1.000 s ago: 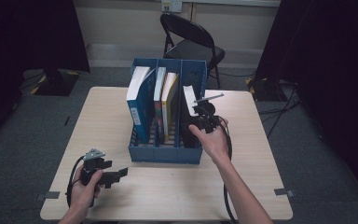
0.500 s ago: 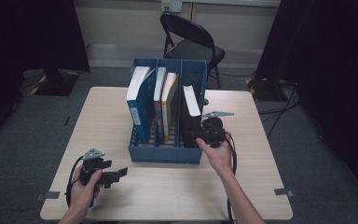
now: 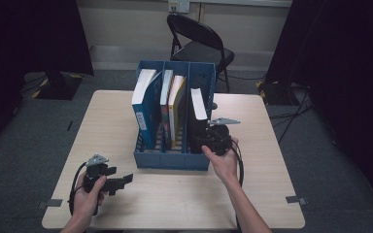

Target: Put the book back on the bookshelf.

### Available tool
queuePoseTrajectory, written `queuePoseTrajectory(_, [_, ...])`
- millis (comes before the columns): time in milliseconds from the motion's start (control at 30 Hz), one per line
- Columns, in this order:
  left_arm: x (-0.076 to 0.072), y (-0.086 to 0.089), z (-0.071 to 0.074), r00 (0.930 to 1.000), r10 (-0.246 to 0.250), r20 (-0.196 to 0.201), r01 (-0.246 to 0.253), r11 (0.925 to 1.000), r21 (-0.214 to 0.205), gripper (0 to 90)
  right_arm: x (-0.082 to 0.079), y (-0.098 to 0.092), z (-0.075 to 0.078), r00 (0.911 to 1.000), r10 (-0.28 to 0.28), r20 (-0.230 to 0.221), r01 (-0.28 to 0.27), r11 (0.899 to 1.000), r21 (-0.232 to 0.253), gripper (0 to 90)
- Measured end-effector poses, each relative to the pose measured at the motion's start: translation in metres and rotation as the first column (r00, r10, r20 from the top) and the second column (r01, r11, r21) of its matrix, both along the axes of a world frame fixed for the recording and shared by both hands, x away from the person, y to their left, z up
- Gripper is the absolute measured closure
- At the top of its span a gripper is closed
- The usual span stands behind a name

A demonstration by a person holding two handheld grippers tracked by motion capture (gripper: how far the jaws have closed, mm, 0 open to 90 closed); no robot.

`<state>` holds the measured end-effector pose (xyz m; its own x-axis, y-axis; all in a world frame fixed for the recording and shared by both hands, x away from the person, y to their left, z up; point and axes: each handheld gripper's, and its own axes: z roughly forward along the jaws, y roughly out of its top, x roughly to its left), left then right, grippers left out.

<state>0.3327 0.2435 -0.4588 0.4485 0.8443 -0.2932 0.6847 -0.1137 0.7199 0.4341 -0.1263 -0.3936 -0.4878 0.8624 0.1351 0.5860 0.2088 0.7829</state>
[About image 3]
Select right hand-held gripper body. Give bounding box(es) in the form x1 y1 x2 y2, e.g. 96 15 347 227
203 116 242 156

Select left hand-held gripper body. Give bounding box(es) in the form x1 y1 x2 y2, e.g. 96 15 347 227
82 153 112 196

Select black book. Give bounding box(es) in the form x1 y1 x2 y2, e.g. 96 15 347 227
187 87 210 154

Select yellow book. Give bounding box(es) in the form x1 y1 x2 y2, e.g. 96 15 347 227
167 75 187 148

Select blue plastic book rack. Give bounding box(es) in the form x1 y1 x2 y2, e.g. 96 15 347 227
132 60 217 172

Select red illustrated book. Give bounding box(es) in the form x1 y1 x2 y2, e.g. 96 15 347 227
159 69 175 150

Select thick blue book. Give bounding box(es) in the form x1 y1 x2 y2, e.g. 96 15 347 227
131 68 163 150

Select person's right hand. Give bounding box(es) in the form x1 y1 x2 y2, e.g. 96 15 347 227
201 137 241 187

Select person's left hand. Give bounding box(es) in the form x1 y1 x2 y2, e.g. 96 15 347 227
72 173 109 224

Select grey tape strip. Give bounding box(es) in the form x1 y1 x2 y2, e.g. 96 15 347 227
37 198 63 210
285 195 308 206

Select black stand base striped tape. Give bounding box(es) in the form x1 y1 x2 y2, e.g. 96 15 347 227
255 79 292 106
22 71 85 101

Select black folding chair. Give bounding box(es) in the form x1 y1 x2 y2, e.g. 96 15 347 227
166 13 236 94

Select black curtain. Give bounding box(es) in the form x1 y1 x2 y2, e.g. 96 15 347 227
265 0 373 205
0 0 95 153

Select left hand-held gripper black cable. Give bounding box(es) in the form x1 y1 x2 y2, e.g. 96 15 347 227
68 161 88 216

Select hand-held gripper black cable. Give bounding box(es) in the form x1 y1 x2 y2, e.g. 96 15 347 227
231 142 246 189
68 161 88 216

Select right hand-held gripper black cable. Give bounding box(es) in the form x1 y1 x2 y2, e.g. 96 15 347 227
231 142 246 189

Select black floor cables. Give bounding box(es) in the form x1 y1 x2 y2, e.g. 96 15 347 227
268 85 315 145

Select white wall socket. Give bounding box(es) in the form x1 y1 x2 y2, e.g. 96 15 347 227
168 0 191 14

